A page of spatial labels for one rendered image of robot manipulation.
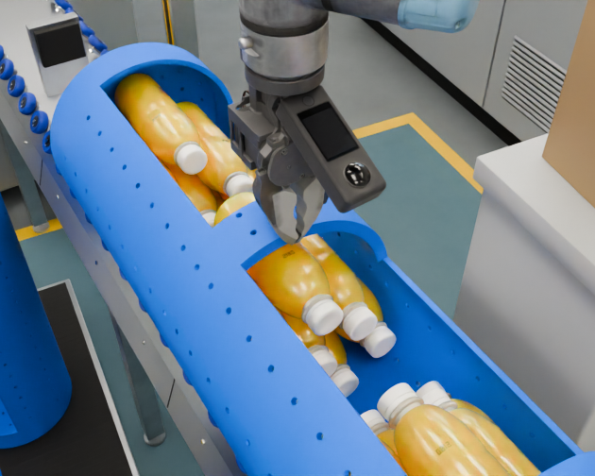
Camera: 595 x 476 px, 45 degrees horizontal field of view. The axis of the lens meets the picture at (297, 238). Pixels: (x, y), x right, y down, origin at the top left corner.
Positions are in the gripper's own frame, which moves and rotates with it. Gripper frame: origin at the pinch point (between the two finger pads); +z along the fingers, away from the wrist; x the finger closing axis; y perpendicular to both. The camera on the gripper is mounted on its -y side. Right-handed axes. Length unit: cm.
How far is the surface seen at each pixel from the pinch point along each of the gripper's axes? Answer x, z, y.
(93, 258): 13, 35, 45
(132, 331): 13.2, 36.6, 28.1
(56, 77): 2, 26, 90
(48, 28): 1, 15, 89
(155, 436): 7, 119, 60
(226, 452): 11.7, 31.3, -1.4
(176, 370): 11.7, 31.2, 13.7
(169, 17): -30, 28, 105
